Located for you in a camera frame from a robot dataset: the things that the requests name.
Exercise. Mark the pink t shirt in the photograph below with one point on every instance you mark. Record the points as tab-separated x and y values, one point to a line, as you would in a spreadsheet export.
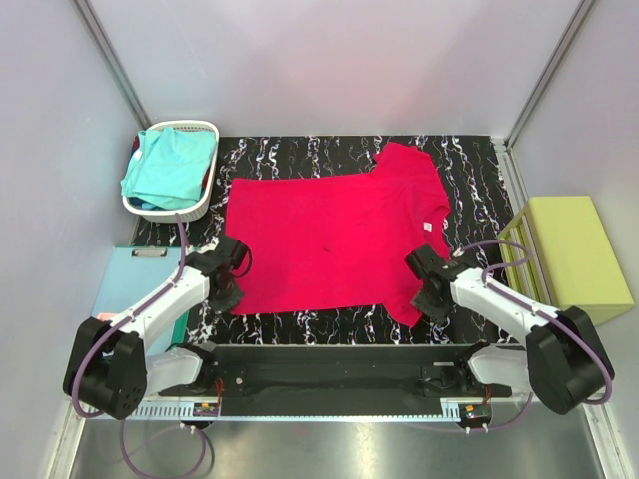
341	241

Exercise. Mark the light blue clipboard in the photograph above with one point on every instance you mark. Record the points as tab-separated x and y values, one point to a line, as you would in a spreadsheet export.
132	273

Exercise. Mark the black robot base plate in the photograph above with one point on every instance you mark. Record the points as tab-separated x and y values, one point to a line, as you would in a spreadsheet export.
337	381

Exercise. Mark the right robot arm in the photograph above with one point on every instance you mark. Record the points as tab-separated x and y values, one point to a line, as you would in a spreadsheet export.
560	359

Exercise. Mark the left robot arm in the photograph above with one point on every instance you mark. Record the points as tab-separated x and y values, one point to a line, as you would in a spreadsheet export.
112	369

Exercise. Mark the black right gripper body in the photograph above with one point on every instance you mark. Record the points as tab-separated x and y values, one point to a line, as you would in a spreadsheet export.
438	308

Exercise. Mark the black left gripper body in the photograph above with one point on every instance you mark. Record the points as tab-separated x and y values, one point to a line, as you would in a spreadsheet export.
225	301

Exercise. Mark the white laundry basket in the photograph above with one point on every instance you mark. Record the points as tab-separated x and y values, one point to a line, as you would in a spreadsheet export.
198	210

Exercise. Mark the red t shirt in basket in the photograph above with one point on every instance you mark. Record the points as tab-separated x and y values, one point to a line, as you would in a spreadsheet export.
135	150

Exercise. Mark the blue t shirt in basket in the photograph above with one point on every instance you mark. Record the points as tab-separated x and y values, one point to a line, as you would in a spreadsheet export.
143	205

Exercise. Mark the turquoise t shirt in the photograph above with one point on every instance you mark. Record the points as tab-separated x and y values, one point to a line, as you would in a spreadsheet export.
171	168

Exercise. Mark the green cutting mat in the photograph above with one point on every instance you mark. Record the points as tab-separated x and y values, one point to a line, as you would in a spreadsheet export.
179	332

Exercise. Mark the yellow green drawer box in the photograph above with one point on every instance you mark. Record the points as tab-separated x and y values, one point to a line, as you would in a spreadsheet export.
571	260

